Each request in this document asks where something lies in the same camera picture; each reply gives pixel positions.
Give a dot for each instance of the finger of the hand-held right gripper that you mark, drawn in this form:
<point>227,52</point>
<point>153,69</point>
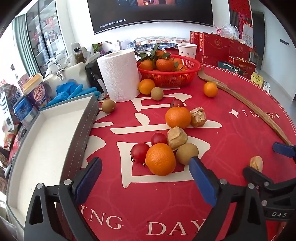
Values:
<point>281,148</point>
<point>253,173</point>

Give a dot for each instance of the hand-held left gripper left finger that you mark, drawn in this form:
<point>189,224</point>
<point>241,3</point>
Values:
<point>89,179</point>

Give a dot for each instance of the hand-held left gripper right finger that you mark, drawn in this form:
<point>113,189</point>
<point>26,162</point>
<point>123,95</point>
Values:
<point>202,183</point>

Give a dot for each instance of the dried husk physalis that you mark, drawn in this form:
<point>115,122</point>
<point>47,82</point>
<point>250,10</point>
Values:
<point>198,117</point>
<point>256,163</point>
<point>177,138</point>

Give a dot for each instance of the large orange tangerine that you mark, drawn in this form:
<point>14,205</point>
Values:
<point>160,159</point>
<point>178,117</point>

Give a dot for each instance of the grey tray with white lining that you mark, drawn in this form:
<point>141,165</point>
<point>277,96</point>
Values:
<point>46,143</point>

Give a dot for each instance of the red cherry tomato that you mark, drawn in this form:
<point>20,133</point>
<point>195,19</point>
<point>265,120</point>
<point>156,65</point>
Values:
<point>158,138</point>
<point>177,103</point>
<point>140,152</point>

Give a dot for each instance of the brown kiwi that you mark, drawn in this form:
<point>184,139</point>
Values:
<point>108,106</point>
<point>157,93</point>

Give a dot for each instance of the small smooth orange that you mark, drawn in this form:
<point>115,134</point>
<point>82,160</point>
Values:
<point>146,86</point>
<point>210,89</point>

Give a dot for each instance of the red printed table mat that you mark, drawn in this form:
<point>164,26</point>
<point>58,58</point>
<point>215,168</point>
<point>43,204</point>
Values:
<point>231,129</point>

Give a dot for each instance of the yellow green carton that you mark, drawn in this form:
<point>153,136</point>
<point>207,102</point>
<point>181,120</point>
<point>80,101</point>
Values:
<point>259,80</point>

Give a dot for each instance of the long wooden stick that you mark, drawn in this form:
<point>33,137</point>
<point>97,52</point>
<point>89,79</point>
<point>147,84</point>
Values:
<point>231,91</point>

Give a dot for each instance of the blue rubber gloves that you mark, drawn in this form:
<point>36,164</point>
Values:
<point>67,90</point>

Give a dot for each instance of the blue snack box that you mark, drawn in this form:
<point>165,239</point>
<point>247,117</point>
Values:
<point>24,111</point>

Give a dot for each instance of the dark green gift box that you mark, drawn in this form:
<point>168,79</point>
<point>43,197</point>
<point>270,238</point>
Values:
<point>227,67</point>

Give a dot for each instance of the purple milk tea cup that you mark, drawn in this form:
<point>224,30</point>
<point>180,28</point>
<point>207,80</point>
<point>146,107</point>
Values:
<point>38,95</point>

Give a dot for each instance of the white paper towel roll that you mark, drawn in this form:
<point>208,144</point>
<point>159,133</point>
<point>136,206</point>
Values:
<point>118,76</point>

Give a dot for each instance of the black portable speaker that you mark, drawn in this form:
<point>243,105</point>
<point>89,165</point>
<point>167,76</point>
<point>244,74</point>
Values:
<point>92,71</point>

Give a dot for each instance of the red plastic basket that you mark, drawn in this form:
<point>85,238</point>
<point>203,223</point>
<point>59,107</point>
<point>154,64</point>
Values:
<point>175,77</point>

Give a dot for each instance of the white ceramic container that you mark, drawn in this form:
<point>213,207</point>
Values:
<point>74,71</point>

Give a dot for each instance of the pile of snack packets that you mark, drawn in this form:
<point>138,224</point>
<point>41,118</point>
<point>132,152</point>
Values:
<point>9,104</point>

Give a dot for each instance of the white desk calendar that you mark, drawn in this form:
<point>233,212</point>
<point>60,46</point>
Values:
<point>247,34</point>

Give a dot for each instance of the large red gift box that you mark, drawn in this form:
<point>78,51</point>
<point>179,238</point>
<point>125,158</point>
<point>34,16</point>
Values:
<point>216,48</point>

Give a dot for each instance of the brown bottle with black cap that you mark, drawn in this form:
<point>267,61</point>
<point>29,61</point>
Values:
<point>78,56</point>

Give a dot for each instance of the pile of leafy tangerines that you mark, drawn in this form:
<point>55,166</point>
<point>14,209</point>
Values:
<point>164,64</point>

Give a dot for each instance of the white lidded teapot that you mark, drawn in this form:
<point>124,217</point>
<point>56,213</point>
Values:
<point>62,56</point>

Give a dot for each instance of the white plastic bottle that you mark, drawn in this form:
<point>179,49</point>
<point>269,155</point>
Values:
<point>89,53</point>

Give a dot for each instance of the clear plastic bag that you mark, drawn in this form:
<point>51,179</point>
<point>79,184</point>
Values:
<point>229,31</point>

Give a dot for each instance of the small green plant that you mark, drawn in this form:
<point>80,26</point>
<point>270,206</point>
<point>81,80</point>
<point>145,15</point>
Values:
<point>97,47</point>

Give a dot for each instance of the white paper cup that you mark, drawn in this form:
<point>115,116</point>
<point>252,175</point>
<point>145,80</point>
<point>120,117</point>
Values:
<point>187,51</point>

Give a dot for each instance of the narrow red box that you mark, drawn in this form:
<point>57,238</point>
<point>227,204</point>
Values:
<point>195,41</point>

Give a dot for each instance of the small white carton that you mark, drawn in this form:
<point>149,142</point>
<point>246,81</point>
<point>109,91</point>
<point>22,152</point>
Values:
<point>118,45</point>

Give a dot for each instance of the checkered cloth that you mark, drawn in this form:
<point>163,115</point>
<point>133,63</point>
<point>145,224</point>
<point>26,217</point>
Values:
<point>157,41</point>

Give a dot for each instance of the glass door cabinet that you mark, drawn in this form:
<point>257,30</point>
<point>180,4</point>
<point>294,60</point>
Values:
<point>44,34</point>

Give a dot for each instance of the curved television screen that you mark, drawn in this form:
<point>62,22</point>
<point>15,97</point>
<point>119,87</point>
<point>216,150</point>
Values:
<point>150,14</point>

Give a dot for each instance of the red patterned wall hanging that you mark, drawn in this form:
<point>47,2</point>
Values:
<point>240,11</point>

